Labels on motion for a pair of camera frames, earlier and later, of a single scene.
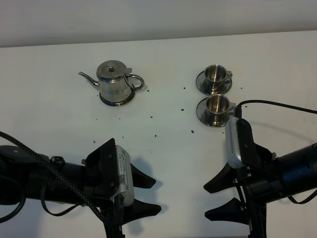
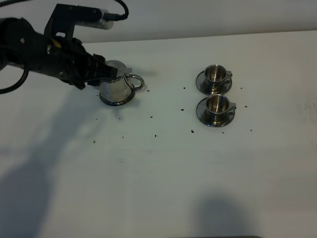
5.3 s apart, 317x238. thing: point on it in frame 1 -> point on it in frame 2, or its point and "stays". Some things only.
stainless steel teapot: (116, 86) stays
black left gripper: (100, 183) -> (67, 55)
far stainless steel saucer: (200, 85) stays
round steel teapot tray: (118, 103) stays
